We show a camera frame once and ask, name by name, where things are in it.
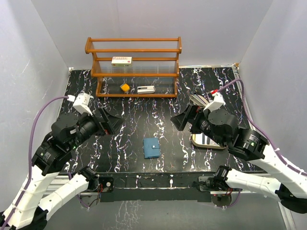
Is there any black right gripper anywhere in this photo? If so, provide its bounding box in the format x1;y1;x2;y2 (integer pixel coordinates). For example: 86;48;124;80
171;103;227;148

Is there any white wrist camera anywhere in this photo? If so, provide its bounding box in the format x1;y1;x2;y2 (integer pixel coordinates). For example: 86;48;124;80
73;92;93;115
204;92;224;112

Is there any white red paper box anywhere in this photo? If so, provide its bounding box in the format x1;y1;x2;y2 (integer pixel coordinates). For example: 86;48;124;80
111;57;132;67

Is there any yellow square block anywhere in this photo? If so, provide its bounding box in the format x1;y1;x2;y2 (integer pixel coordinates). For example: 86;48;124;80
120;83;130;92

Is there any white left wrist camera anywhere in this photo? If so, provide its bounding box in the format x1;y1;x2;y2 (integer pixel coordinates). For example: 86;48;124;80
73;92;93;115

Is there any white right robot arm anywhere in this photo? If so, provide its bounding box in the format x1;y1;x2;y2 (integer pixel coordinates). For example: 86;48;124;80
171;104;307;214

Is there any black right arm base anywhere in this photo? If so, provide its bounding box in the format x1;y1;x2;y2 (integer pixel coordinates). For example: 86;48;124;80
192;176;241;210

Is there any brown wooden shelf rack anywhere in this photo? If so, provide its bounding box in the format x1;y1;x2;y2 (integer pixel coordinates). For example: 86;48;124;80
84;37;182;98

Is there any blue leather card holder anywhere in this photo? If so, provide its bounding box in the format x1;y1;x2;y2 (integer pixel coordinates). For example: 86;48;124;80
143;138;161;159

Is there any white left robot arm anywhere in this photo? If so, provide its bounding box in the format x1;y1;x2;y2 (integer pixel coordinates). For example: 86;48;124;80
0;107;124;230

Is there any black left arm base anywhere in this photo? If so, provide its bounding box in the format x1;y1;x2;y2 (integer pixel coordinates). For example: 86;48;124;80
79;176;114;209

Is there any stack of credit cards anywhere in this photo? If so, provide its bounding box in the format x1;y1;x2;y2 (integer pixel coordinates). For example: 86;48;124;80
194;134;219;146

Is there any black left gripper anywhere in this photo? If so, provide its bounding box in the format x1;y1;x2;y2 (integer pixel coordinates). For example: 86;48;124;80
69;105;126;150

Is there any beige oval tray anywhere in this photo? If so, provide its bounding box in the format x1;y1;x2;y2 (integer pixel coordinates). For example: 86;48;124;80
192;134;225;150

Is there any white grey stapler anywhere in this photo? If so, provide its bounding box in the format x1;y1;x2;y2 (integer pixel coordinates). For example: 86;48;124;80
137;86;155;94

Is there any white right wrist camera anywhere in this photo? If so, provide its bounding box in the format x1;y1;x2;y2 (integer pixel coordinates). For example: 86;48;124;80
204;92;224;112

